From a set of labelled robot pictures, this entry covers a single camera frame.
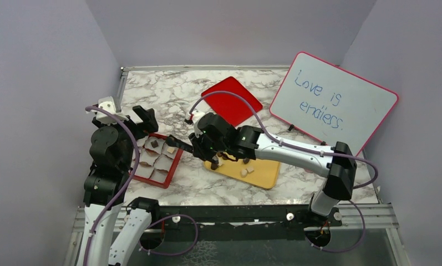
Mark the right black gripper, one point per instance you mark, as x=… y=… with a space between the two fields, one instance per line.
x=196 y=143

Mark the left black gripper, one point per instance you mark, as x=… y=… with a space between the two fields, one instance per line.
x=150 y=124

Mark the red box lid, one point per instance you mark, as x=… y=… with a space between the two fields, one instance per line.
x=231 y=108

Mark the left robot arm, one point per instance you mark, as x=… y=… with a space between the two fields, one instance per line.
x=113 y=146

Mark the black mounting rail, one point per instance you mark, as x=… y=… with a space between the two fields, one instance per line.
x=236 y=223

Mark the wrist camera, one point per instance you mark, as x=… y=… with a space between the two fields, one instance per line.
x=194 y=118
x=108 y=104

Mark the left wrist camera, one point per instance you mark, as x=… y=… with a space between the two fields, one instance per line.
x=108 y=104

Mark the yellow plastic tray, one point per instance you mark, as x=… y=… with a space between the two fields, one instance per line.
x=259 y=173

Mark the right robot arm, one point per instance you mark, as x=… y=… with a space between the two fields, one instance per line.
x=335 y=163

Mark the white chocolate block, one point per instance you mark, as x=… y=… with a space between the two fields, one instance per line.
x=251 y=169

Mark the red compartment box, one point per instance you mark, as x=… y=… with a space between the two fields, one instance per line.
x=155 y=166

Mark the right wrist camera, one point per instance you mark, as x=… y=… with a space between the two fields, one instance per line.
x=194 y=118

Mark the pink framed whiteboard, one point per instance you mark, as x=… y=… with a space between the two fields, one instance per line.
x=331 y=104

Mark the dark square chocolate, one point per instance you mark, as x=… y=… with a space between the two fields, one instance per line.
x=154 y=144

